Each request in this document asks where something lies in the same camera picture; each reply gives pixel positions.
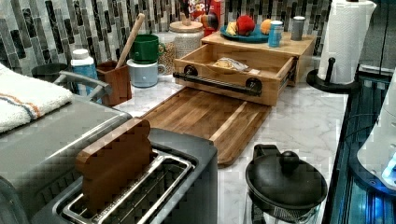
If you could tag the yellow toy banana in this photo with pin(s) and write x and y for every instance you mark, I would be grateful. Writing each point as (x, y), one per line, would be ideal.
(231, 28)

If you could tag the white striped towel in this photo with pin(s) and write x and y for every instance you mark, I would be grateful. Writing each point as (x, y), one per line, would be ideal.
(24, 99)

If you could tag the white ceramic jar wooden lid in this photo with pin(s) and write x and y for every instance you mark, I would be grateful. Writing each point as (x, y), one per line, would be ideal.
(188, 35)

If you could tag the glass jar of grains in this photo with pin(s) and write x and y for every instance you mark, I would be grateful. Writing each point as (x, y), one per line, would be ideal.
(167, 51)

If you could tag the blue bottle white cap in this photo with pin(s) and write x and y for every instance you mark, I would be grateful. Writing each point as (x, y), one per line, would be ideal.
(82, 63)

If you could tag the light blue mug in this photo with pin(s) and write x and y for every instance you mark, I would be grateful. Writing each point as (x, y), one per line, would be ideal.
(145, 75)

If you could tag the black lidded glass pot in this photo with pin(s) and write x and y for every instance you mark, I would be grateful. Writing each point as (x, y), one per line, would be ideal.
(282, 189)

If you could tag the chip bag in drawer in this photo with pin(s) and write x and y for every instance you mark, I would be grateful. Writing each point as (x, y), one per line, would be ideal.
(230, 64)

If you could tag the grey toaster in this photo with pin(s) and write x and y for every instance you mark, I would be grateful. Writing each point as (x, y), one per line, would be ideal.
(180, 187)

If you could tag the wooden cutting board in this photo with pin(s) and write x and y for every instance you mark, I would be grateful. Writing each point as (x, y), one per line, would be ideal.
(227, 122)

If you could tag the brown wooden utensil holder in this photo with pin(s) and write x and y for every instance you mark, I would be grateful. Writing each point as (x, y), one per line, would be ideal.
(119, 80)

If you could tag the blue can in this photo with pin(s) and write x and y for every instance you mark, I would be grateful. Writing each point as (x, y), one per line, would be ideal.
(275, 34)

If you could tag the green mug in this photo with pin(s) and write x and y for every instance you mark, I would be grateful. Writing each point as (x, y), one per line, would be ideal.
(147, 49)

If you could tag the wooden drawer cabinet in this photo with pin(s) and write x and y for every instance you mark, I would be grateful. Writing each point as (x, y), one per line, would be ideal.
(302, 50)

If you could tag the red toy fruit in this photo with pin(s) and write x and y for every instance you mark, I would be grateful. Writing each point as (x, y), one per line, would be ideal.
(245, 25)

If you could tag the paper towel roll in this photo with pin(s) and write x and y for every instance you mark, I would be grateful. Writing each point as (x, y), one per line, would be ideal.
(344, 38)

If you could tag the blue plate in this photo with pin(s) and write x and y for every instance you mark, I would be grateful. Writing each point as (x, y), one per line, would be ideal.
(255, 37)

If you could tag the grey shaker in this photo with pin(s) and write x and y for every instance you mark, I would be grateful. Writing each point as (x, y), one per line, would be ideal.
(297, 28)

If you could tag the black paper towel holder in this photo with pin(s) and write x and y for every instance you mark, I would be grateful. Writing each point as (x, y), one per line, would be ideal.
(326, 85)

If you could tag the wooden drawer with black handle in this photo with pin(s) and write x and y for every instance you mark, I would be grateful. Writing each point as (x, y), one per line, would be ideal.
(263, 81)

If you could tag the wooden rolling pin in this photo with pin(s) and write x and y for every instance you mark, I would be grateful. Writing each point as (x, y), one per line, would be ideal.
(134, 32)

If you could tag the red cereal box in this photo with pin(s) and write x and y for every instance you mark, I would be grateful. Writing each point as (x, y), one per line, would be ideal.
(210, 13)

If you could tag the wooden toast slice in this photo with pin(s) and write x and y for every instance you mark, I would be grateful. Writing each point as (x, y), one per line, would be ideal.
(111, 163)

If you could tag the orange toy fruit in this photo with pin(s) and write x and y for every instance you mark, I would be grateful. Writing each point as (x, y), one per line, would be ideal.
(265, 26)

